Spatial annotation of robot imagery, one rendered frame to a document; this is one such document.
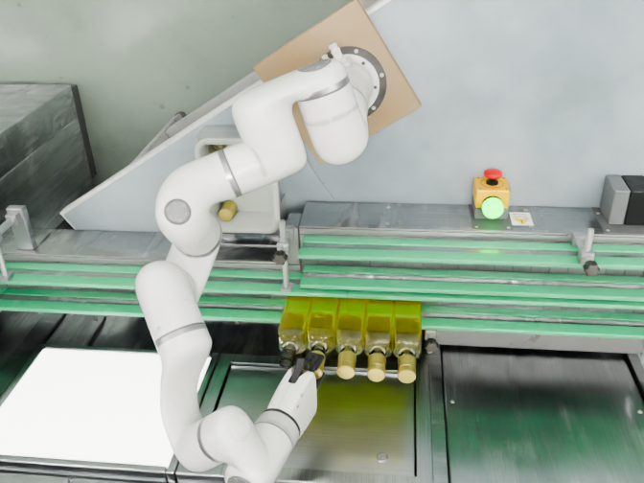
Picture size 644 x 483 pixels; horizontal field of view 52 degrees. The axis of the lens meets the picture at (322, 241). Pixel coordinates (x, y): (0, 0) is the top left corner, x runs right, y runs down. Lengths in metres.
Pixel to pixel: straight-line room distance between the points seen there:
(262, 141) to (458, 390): 0.72
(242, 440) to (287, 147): 0.46
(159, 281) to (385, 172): 0.63
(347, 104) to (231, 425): 0.53
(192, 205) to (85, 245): 0.63
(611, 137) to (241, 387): 0.94
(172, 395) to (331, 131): 0.50
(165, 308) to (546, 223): 0.82
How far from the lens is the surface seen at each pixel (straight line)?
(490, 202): 1.43
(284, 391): 1.14
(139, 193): 1.64
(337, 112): 1.09
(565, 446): 1.42
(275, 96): 1.07
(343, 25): 1.37
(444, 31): 1.40
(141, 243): 1.63
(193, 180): 1.09
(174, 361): 1.06
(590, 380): 1.58
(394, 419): 1.37
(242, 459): 1.04
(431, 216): 1.47
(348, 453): 1.30
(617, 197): 1.49
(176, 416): 1.12
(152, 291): 1.08
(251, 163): 1.10
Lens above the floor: 2.11
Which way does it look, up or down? 59 degrees down
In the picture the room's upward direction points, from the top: 167 degrees counter-clockwise
